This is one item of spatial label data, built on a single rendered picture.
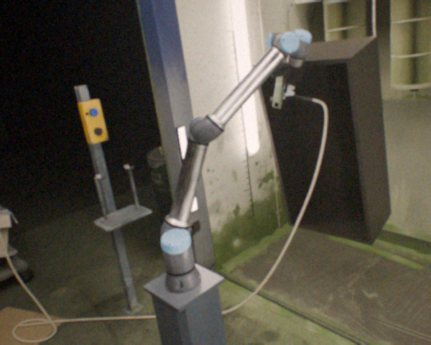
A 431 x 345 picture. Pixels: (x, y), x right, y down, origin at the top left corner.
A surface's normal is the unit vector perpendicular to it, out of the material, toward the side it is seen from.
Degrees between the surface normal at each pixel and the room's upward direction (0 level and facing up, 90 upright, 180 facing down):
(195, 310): 90
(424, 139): 57
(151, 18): 90
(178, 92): 90
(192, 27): 90
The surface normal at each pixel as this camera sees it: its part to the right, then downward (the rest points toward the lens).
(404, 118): -0.67, -0.26
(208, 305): 0.68, 0.14
